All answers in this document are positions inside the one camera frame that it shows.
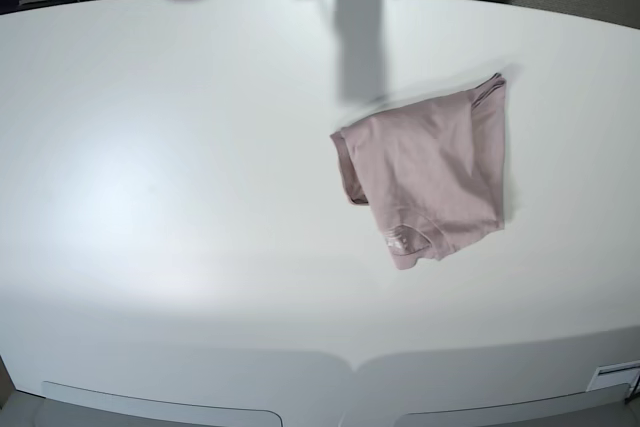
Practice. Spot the white label sticker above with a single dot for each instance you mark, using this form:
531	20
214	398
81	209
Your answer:
626	374

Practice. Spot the mauve T-shirt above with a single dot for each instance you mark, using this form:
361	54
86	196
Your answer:
431	172

